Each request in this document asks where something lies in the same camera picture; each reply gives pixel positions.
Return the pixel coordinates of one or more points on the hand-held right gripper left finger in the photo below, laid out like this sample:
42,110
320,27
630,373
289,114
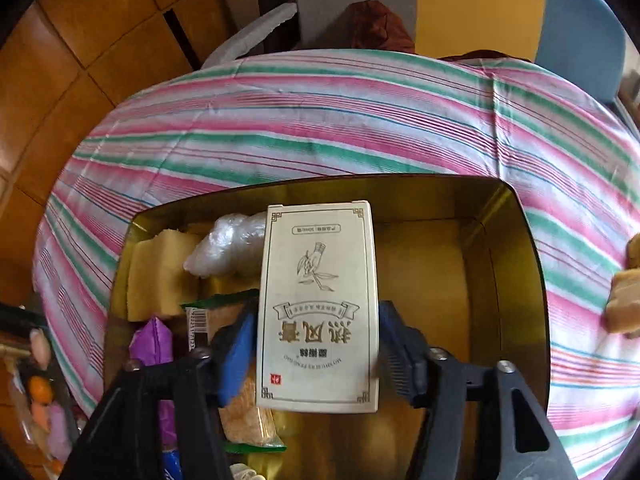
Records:
235,360

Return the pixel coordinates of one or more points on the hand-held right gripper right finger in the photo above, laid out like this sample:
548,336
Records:
395,330

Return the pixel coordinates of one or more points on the green-edged snack packet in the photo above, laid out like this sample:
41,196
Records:
245,420

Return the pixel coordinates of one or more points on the cream printed carton box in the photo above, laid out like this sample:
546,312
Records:
320,310

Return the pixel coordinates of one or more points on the purple packet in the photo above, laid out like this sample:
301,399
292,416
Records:
150,345

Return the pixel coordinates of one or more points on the black and gold metal tin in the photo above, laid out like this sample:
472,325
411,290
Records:
450,260

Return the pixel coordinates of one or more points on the clear plastic bag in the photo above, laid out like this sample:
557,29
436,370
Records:
225,247

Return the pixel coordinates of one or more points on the yellow sponge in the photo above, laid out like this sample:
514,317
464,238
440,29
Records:
155,280

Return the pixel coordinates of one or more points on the clear bag of colourful items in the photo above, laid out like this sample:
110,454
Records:
47,410

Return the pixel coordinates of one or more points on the striped bed sheet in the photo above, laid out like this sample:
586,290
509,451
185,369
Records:
325,120

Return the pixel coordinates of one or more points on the yellow brown small toy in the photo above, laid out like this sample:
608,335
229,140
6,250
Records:
625,300

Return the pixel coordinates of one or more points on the dark red crumpled cloth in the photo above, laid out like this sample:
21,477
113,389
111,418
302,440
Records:
380,25

